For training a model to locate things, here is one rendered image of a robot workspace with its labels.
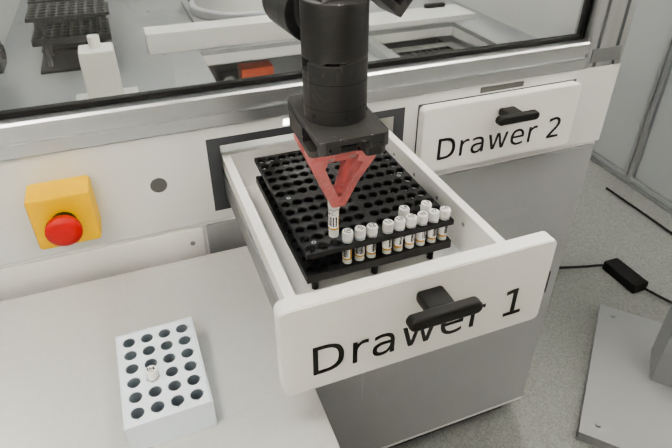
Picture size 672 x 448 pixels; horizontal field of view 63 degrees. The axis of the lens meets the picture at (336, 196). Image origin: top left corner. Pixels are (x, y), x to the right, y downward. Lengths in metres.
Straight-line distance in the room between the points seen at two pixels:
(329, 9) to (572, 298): 1.66
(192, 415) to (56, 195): 0.30
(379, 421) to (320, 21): 1.02
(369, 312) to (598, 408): 1.20
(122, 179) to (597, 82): 0.77
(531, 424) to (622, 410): 0.23
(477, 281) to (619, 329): 1.35
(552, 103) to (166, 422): 0.73
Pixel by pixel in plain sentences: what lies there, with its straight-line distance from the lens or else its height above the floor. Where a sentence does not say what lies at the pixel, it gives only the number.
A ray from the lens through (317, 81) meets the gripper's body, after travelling 0.47.
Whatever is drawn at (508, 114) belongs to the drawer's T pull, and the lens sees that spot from 0.88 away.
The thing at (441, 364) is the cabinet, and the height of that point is 0.31.
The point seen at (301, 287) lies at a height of 0.84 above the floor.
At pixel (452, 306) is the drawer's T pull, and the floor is 0.91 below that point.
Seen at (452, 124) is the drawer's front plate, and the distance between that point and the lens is 0.87.
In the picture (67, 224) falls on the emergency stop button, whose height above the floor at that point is 0.89.
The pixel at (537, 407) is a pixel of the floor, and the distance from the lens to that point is 1.65.
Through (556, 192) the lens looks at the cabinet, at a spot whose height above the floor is 0.70.
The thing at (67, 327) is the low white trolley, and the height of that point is 0.76.
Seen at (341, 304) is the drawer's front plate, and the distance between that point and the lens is 0.49.
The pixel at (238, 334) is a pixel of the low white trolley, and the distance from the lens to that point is 0.70.
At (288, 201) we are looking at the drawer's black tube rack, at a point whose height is 0.90.
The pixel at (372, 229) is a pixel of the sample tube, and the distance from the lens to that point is 0.59.
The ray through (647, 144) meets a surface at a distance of 2.62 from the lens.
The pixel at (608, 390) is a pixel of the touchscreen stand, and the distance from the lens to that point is 1.71.
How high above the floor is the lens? 1.26
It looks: 33 degrees down
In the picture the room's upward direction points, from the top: straight up
